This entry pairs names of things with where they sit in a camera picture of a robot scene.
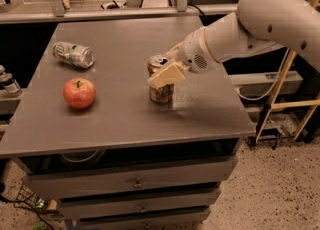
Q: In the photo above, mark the white green can lying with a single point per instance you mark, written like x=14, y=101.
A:
x=73, y=54

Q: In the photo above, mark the grey drawer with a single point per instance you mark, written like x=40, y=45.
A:
x=145, y=221
x=131, y=178
x=139, y=204

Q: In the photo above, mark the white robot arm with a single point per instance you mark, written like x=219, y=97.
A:
x=256, y=27

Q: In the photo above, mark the red apple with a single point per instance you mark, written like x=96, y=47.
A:
x=79, y=93

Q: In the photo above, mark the bowl inside cabinet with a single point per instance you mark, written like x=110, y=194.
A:
x=81, y=158

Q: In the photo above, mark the wire basket on floor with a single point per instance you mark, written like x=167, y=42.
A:
x=27, y=199

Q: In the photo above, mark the orange soda can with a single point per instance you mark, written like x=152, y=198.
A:
x=163, y=92

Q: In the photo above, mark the bottom grey drawer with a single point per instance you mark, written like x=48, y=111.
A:
x=145, y=221

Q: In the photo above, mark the top grey drawer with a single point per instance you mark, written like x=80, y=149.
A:
x=131, y=178

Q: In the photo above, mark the metal railing frame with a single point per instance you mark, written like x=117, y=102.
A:
x=53, y=11

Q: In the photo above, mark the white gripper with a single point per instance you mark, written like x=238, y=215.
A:
x=193, y=53

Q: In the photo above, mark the grey drawer cabinet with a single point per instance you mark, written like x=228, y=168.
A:
x=205, y=119

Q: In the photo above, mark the small bottle at left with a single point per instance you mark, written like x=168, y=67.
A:
x=9, y=83

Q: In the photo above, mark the middle grey drawer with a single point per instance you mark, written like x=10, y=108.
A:
x=139, y=204

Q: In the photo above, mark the yellow wheeled cart frame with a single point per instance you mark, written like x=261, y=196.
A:
x=273, y=104

